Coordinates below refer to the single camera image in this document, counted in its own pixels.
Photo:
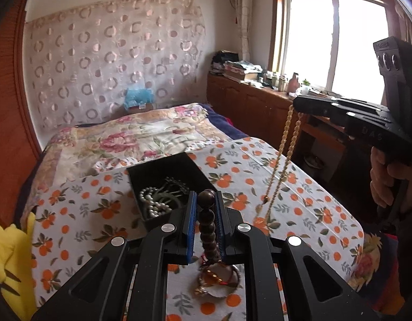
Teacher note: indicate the small cardboard box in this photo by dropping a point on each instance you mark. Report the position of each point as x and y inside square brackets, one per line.
[142, 107]

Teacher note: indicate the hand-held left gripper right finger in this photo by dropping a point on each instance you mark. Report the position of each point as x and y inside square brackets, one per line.
[219, 234]

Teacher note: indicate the metal bowl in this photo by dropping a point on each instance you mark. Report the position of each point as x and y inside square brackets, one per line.
[314, 162]

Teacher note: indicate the patterned window curtain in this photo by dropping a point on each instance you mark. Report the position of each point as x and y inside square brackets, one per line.
[244, 16]

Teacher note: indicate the dark blue blanket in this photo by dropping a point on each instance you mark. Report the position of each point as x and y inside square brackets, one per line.
[226, 123]

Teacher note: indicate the blue plastic bag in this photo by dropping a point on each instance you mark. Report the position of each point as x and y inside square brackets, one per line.
[138, 97]

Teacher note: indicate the circle pattern wall curtain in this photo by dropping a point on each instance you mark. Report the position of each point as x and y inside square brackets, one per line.
[109, 57]

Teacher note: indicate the floral quilt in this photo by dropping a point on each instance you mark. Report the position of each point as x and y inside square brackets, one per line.
[126, 137]

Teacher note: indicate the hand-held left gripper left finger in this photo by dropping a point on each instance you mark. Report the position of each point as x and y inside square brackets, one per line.
[189, 234]

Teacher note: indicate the black square box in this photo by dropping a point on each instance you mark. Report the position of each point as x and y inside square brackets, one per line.
[192, 170]

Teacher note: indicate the long wooden cabinet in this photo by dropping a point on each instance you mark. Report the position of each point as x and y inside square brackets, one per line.
[252, 107]

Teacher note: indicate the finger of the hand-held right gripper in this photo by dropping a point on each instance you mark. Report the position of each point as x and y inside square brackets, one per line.
[316, 107]

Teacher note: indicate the wooden wardrobe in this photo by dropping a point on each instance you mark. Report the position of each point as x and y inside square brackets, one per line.
[9, 123]

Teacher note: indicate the pile of dark clothes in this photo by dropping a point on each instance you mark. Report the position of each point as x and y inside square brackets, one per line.
[222, 62]

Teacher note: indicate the orange fruit print cloth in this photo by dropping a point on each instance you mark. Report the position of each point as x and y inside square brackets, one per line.
[92, 214]

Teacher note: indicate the pink bottle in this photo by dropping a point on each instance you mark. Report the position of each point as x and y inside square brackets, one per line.
[293, 83]

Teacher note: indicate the person's right hand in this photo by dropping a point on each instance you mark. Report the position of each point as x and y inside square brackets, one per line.
[379, 174]

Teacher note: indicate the window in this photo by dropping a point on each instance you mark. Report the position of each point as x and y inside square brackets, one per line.
[326, 40]

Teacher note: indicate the yellow plush toy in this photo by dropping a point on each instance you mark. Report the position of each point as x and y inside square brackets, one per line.
[12, 267]

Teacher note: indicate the row of small bottles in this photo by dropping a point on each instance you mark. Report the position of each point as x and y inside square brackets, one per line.
[274, 81]

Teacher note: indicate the stack of books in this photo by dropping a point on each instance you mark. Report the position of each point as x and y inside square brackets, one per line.
[242, 72]

